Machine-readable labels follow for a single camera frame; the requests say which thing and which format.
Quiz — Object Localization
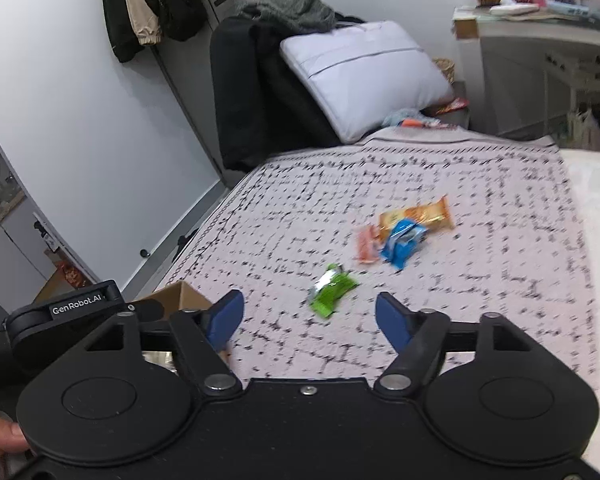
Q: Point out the open cardboard box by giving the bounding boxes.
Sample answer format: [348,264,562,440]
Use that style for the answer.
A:
[130,279,232,376]

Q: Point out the white desk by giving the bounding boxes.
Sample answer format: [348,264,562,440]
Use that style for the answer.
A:
[452,6,600,148]

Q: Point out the hanging clothes on door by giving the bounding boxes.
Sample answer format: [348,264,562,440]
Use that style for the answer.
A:
[102,0,207,64]

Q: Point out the black jacket on chair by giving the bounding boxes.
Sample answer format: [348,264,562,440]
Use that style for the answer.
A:
[210,15,341,172]

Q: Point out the dark soda bottle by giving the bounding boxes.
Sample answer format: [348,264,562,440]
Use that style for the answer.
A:
[58,261,92,289]

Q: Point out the white pillow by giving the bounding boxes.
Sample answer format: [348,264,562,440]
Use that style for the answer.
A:
[280,21,454,144]

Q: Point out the green snack packet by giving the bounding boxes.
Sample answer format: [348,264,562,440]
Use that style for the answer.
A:
[309,263,358,318]

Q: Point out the pink snack packet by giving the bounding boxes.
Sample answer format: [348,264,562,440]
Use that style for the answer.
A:
[355,224,381,264]

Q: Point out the grey door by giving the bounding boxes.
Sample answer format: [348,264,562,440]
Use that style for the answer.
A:
[149,0,272,187]

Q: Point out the grey knit garment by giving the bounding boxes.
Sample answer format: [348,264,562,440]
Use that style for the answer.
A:
[235,0,338,35]

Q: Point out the blue snack packet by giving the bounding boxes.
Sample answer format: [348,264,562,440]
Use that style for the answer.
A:
[380,219,428,270]

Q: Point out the orange snack packet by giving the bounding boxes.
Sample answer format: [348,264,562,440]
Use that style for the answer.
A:
[379,196,455,240]

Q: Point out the patterned white bed blanket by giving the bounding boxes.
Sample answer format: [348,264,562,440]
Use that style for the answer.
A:
[162,128,598,382]

